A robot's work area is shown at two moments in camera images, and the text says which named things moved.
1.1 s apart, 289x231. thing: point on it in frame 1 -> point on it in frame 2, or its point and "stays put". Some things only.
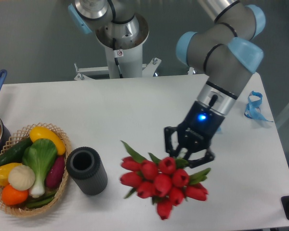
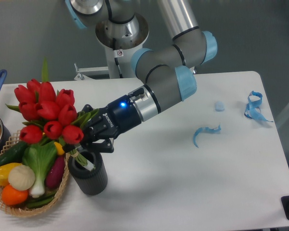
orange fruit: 12,196 stays put
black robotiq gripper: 201,125 -> 118,117
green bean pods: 37,202 stays put
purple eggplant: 56,173 stays put
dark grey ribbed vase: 84,164 stays put
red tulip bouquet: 166,180 -> 50,114
